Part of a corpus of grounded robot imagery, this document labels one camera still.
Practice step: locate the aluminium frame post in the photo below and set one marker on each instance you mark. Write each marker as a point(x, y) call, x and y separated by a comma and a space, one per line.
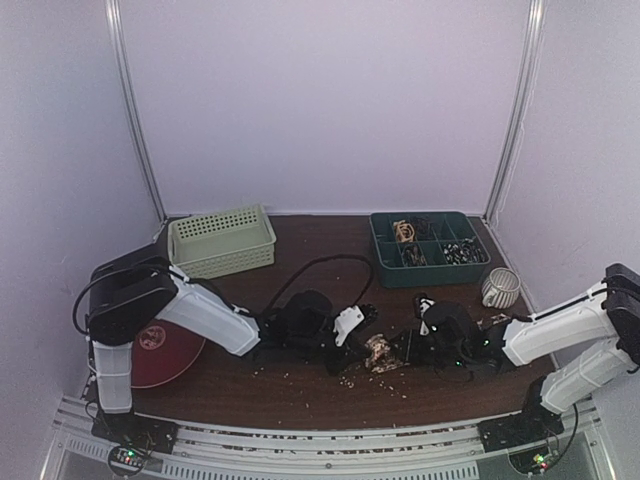
point(515, 127)
point(117, 37)

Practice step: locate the dark green compartment organizer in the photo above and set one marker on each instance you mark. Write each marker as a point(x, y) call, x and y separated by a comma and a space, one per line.
point(432, 229)

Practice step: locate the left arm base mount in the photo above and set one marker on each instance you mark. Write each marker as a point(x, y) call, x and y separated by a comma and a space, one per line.
point(136, 439)

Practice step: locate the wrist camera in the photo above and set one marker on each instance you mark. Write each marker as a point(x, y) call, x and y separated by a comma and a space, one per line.
point(352, 319)
point(421, 304)

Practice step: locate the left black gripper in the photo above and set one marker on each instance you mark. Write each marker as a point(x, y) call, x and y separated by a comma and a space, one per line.
point(346, 359)

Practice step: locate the black white small clips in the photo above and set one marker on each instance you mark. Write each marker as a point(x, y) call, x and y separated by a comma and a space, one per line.
point(467, 251)

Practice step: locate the right aluminium frame post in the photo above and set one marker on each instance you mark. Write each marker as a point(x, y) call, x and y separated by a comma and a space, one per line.
point(515, 127)

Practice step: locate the pale green plastic basket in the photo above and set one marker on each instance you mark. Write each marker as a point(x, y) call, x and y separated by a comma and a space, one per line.
point(215, 245)

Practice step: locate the patterned paisley necktie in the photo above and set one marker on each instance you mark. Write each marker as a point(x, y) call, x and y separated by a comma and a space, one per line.
point(381, 360)

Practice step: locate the left aluminium frame post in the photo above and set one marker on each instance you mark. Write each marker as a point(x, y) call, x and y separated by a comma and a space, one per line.
point(117, 37)

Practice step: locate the striped ceramic mug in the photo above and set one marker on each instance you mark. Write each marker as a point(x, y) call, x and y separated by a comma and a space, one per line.
point(500, 289)

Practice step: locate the red round tray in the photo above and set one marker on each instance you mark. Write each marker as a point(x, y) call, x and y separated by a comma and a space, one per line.
point(162, 352)

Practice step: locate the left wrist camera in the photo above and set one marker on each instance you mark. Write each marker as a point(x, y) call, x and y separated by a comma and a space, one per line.
point(352, 319)

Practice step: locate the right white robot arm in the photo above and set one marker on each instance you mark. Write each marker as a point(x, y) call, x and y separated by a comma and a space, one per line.
point(606, 316)

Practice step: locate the front aluminium rail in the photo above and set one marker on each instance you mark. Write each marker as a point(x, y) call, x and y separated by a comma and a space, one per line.
point(440, 451)

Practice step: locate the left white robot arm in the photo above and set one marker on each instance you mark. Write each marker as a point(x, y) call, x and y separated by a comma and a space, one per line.
point(127, 295)

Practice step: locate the tan rubber bands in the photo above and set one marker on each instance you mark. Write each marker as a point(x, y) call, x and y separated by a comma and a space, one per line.
point(404, 231)

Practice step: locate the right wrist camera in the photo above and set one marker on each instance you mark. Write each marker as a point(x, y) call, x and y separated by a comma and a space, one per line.
point(421, 304)

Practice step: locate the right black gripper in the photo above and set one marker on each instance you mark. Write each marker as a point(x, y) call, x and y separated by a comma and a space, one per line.
point(407, 346)

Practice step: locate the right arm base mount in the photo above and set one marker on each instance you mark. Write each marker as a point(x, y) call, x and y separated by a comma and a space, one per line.
point(532, 424)

